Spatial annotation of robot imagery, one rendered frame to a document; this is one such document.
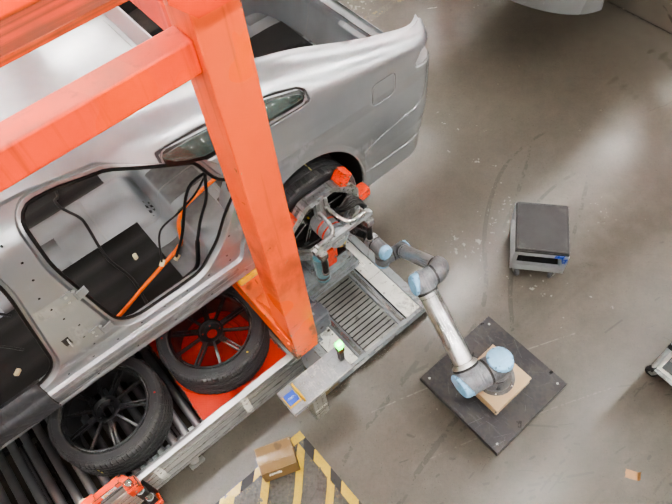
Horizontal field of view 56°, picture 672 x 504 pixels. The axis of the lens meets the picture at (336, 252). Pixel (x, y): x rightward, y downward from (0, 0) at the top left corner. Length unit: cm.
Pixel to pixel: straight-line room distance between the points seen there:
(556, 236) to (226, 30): 299
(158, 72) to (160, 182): 208
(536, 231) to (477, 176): 87
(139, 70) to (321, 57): 153
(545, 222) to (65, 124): 331
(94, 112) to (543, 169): 390
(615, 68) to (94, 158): 455
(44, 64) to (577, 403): 348
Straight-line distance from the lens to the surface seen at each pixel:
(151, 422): 373
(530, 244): 429
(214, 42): 188
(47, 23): 162
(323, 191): 348
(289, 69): 312
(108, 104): 184
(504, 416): 379
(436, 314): 341
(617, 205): 508
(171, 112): 291
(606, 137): 550
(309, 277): 422
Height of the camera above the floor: 385
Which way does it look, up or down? 57 degrees down
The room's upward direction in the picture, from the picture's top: 8 degrees counter-clockwise
